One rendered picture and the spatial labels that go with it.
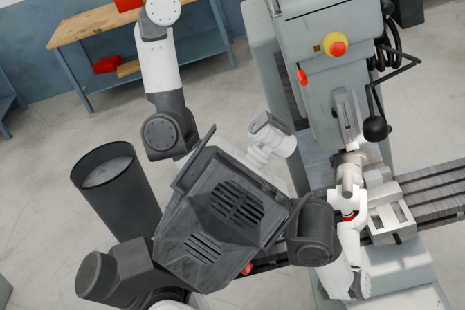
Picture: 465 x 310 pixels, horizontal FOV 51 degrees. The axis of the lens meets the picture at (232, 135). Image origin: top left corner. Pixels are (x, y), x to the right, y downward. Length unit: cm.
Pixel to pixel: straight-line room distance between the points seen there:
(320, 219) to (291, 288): 176
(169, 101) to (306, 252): 48
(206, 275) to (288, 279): 188
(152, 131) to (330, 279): 60
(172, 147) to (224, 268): 30
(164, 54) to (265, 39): 80
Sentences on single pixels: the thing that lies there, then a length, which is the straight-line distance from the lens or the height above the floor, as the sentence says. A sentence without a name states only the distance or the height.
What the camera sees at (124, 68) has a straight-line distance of 562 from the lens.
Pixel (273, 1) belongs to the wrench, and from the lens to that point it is 125.
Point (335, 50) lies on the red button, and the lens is 123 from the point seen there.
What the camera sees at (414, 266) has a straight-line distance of 185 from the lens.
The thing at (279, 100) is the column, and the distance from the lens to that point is 201.
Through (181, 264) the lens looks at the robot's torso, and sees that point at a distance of 115.
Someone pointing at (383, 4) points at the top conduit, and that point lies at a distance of 131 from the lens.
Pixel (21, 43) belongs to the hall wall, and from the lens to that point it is 639.
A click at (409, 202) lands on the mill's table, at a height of 96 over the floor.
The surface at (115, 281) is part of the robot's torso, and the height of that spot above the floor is 151.
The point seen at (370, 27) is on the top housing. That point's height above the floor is 177.
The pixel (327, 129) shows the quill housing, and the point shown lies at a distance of 156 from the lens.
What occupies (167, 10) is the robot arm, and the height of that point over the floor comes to 199.
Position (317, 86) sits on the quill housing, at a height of 158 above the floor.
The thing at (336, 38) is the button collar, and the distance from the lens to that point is 125.
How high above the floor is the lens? 233
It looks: 33 degrees down
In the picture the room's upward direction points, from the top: 21 degrees counter-clockwise
